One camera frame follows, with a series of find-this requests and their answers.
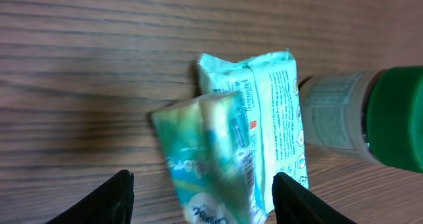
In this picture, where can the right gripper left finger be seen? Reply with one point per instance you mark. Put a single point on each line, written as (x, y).
(110, 203)

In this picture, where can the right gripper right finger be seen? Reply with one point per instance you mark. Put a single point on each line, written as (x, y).
(294, 204)

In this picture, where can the teal white tissue packet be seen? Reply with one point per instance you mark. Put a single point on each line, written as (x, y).
(205, 143)

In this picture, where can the teal tissue pack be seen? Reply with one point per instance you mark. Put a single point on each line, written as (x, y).
(268, 84)

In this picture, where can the green lid seasoning jar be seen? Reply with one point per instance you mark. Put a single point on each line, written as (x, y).
(371, 115)

